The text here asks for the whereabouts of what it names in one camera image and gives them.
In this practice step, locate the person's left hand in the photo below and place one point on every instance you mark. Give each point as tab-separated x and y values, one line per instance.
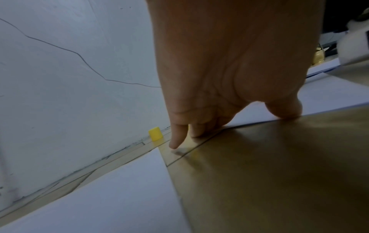
219	56

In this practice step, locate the gold paper sheet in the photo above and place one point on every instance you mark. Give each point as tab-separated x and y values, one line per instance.
274	173

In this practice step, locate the shiny gold object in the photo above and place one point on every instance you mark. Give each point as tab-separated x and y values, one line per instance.
318	55

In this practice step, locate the small yellow block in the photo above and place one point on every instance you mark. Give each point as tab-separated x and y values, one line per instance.
156	134

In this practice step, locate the white paper sheet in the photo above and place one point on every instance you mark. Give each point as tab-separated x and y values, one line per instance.
109	195
325	93
325	67

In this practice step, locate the white blurred object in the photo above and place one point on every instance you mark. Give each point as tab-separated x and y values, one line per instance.
353	45

